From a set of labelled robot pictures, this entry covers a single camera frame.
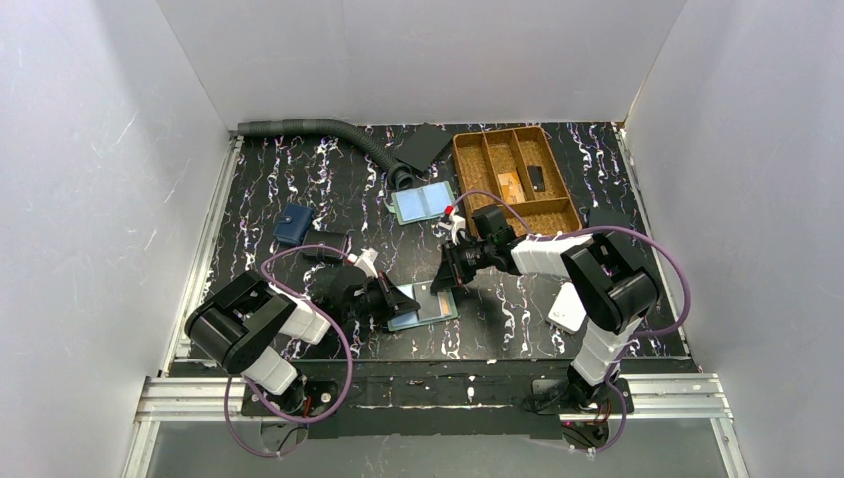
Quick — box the mint green card holder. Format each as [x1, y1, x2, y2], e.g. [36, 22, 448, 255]
[387, 281, 458, 332]

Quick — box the black VIP credit card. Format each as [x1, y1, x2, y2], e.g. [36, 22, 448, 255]
[413, 284, 452, 322]

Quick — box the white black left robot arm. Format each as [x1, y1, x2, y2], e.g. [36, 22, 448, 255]
[184, 266, 421, 396]

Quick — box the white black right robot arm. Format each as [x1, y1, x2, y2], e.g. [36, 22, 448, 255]
[431, 205, 661, 402]

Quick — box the open mint card holder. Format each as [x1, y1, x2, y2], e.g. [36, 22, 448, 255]
[386, 182, 455, 225]

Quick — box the orange card in tray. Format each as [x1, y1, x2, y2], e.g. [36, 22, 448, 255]
[497, 171, 526, 204]

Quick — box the black snap wallet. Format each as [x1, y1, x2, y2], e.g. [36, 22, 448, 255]
[301, 229, 350, 262]

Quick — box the wicker divided tray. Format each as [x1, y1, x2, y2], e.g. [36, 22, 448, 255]
[453, 126, 582, 235]

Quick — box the navy blue wallet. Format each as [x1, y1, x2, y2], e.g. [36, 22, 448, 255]
[273, 203, 314, 247]

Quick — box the black flat pad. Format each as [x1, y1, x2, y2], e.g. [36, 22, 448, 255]
[394, 123, 453, 174]

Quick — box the white rectangular box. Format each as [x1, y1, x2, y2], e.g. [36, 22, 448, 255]
[546, 282, 587, 334]

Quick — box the black flat wallet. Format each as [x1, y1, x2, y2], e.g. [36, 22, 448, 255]
[586, 208, 635, 229]

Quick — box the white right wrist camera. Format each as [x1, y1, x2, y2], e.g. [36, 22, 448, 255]
[435, 205, 466, 250]

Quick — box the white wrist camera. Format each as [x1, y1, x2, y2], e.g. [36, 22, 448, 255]
[435, 205, 466, 250]
[349, 248, 378, 278]

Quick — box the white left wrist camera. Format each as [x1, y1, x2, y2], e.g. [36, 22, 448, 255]
[349, 248, 378, 278]

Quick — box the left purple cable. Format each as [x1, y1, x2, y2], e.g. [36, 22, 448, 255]
[222, 244, 360, 460]

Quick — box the purple cable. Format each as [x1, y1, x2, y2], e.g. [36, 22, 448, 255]
[222, 244, 360, 460]
[448, 190, 693, 455]

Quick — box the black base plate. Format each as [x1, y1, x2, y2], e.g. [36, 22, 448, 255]
[270, 359, 634, 444]

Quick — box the grey corrugated hose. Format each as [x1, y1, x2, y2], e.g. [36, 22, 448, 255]
[237, 119, 418, 192]

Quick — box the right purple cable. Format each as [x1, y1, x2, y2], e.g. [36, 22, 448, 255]
[448, 190, 693, 455]

